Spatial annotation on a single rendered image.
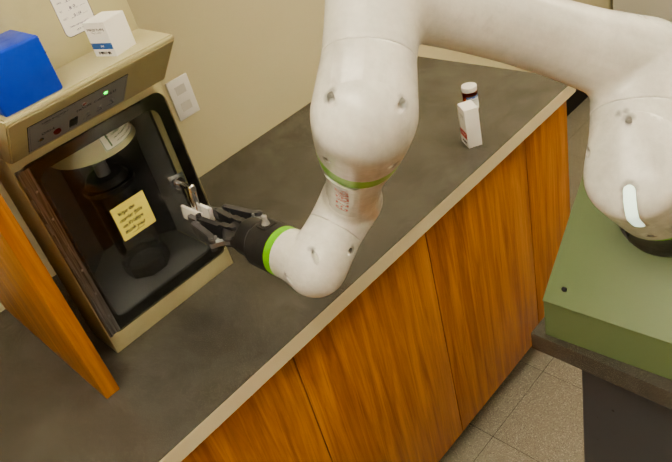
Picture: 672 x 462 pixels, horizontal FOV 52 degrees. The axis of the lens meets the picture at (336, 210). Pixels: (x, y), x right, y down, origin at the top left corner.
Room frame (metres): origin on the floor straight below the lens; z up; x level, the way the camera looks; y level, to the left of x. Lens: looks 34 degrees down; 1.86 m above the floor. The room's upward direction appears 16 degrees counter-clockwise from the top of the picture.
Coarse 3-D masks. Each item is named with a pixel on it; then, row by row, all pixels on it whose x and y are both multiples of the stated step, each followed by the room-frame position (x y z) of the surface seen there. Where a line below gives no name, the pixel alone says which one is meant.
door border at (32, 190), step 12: (24, 180) 1.07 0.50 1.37; (36, 192) 1.07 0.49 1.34; (48, 204) 1.08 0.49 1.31; (48, 216) 1.07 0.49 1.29; (60, 228) 1.07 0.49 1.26; (60, 240) 1.07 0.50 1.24; (72, 252) 1.07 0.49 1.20; (72, 264) 1.07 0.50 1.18; (84, 276) 1.07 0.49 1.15; (84, 288) 1.06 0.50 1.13; (96, 288) 1.08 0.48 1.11; (96, 300) 1.07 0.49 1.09; (108, 312) 1.07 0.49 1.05; (108, 324) 1.07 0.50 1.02
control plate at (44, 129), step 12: (108, 84) 1.11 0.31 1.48; (120, 84) 1.14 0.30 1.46; (96, 96) 1.11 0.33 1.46; (108, 96) 1.13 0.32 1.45; (120, 96) 1.16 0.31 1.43; (72, 108) 1.08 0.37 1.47; (84, 108) 1.10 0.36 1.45; (96, 108) 1.13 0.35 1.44; (108, 108) 1.16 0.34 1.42; (48, 120) 1.05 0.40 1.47; (60, 120) 1.07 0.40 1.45; (84, 120) 1.13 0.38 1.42; (36, 132) 1.04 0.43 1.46; (48, 132) 1.07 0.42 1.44; (60, 132) 1.09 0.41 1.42; (36, 144) 1.06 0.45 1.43
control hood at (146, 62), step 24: (144, 48) 1.14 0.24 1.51; (168, 48) 1.18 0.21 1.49; (72, 72) 1.12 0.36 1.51; (96, 72) 1.09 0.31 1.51; (120, 72) 1.12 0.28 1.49; (144, 72) 1.17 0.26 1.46; (48, 96) 1.04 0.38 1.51; (72, 96) 1.06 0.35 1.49; (0, 120) 1.00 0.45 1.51; (24, 120) 1.00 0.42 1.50; (0, 144) 1.04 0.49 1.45; (24, 144) 1.04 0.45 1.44
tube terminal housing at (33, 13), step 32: (0, 0) 1.14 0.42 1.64; (32, 0) 1.17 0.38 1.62; (96, 0) 1.23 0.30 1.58; (0, 32) 1.13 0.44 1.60; (32, 32) 1.16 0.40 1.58; (64, 32) 1.19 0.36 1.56; (64, 64) 1.17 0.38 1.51; (0, 160) 1.09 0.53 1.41; (32, 160) 1.09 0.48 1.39; (32, 224) 1.12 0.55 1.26; (224, 256) 1.26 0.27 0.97; (192, 288) 1.20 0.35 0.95; (96, 320) 1.08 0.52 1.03
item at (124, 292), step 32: (160, 96) 1.25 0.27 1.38; (96, 128) 1.16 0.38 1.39; (128, 128) 1.20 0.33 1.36; (160, 128) 1.23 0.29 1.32; (64, 160) 1.11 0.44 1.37; (96, 160) 1.15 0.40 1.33; (128, 160) 1.18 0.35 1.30; (160, 160) 1.22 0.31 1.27; (64, 192) 1.10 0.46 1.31; (96, 192) 1.13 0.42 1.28; (128, 192) 1.16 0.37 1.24; (160, 192) 1.20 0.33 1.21; (64, 224) 1.08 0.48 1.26; (96, 224) 1.11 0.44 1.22; (160, 224) 1.18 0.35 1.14; (96, 256) 1.09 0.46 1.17; (128, 256) 1.13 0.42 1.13; (160, 256) 1.16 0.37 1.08; (192, 256) 1.20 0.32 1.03; (128, 288) 1.11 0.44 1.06; (160, 288) 1.15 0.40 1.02; (128, 320) 1.09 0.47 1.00
